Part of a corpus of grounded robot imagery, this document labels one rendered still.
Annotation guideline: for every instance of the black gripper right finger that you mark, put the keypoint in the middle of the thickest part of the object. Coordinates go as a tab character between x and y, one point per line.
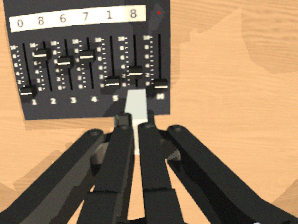
221	195

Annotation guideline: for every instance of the black lighting desk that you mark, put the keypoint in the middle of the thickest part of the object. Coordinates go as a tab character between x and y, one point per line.
114	38

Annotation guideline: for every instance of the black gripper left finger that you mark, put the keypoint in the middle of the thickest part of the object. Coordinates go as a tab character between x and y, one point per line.
57	193

